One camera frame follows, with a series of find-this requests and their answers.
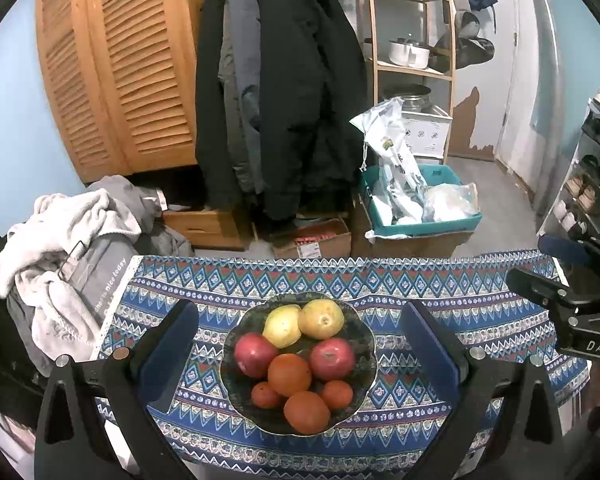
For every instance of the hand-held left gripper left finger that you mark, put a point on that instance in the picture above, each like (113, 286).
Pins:
(172, 345)

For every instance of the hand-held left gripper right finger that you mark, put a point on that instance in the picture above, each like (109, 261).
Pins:
(430, 345)

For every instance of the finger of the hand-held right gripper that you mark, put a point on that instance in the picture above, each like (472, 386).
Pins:
(540, 286)
(562, 249)

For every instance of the green glass bowl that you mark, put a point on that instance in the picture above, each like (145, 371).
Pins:
(365, 350)

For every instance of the red apple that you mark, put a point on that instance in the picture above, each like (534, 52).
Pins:
(331, 358)
(254, 355)

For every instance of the small tangerine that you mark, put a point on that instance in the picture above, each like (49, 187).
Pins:
(336, 395)
(266, 395)

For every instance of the large orange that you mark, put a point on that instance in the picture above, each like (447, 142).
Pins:
(307, 412)
(289, 375)

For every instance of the group of shoes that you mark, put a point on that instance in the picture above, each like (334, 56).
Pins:
(585, 192)

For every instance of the large cardboard box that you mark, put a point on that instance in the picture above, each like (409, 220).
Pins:
(415, 247)

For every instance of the grey printed bag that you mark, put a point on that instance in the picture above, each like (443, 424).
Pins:
(102, 275)

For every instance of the grey shoe rack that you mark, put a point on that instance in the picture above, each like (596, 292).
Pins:
(587, 150)

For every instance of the teal plastic basket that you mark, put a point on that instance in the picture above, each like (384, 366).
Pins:
(425, 229)

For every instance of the clear plastic bag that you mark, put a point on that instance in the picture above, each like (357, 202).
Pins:
(452, 204)

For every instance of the wooden drawer box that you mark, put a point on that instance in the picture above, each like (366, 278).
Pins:
(205, 227)

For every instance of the patterned blue tablecloth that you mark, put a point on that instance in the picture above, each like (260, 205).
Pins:
(290, 275)

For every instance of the pile of grey white clothes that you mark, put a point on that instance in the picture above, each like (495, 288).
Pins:
(55, 260)

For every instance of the cardboard box with red contents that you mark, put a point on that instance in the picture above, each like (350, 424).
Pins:
(315, 240)

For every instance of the white door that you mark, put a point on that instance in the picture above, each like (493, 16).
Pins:
(525, 85)

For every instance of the white perforated basket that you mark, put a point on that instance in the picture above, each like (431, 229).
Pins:
(427, 132)

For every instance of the white rice bag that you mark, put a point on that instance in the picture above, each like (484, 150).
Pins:
(395, 170)

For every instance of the steel pot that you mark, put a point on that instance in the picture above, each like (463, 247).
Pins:
(410, 96)

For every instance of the grey hanging bag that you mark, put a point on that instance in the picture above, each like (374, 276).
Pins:
(470, 45)

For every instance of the black jacket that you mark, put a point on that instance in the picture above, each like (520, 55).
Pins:
(212, 110)

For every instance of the wooden shelf rack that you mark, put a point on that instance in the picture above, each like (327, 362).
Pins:
(450, 35)

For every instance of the white pot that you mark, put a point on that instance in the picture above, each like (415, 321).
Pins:
(409, 54)

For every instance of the wooden louvered wardrobe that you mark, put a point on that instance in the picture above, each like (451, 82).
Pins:
(125, 70)

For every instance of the black hooded coat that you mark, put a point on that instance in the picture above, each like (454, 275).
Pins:
(310, 90)

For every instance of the grey jacket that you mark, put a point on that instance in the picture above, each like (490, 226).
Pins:
(240, 70)

